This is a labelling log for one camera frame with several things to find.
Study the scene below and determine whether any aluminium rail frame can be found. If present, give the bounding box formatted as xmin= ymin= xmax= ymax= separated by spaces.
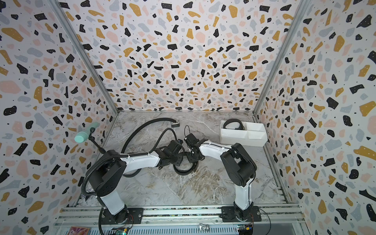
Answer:
xmin=51 ymin=204 xmax=310 ymax=235

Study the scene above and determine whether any long black belt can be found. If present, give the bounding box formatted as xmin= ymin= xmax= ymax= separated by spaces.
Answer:
xmin=122 ymin=128 xmax=198 ymax=178
xmin=121 ymin=117 xmax=180 ymax=154

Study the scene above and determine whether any pink printed card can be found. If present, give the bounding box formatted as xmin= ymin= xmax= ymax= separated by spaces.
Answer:
xmin=67 ymin=226 xmax=91 ymax=235

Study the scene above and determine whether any black microphone stand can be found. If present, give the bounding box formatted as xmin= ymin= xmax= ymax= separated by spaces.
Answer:
xmin=88 ymin=135 xmax=117 ymax=160

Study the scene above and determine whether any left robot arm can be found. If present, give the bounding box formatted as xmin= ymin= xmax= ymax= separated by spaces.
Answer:
xmin=82 ymin=140 xmax=183 ymax=216

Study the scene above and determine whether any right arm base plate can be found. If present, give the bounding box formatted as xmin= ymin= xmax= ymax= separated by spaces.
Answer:
xmin=219 ymin=205 xmax=261 ymax=222

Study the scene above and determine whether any green foam microphone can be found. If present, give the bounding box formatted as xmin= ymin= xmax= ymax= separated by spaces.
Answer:
xmin=74 ymin=122 xmax=100 ymax=144

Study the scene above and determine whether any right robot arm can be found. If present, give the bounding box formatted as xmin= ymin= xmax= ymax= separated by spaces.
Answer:
xmin=184 ymin=133 xmax=257 ymax=211

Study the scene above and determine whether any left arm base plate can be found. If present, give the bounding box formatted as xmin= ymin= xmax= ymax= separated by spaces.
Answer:
xmin=99 ymin=208 xmax=144 ymax=225

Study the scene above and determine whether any white divided storage box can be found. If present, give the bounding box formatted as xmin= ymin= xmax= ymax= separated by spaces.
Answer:
xmin=220 ymin=120 xmax=267 ymax=147

